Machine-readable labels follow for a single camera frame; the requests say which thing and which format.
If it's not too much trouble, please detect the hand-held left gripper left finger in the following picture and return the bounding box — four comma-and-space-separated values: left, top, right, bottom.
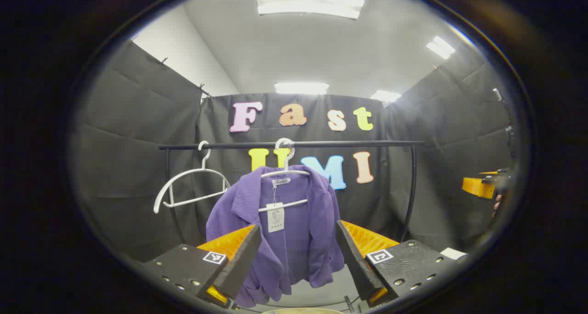
140, 224, 262, 310

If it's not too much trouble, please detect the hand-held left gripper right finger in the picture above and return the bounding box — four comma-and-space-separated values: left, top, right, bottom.
335, 220, 462, 308

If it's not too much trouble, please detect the purple knit cardigan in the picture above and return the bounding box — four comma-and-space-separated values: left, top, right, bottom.
205, 166, 345, 308

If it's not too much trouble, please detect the white plastic clothes hanger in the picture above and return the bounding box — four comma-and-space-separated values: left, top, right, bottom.
257, 138, 311, 212
153, 141, 231, 214

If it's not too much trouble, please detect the black metal clothes rack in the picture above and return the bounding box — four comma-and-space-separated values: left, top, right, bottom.
158, 140, 426, 312

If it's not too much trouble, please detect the black backdrop cloth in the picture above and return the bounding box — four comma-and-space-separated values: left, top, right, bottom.
69, 40, 517, 264

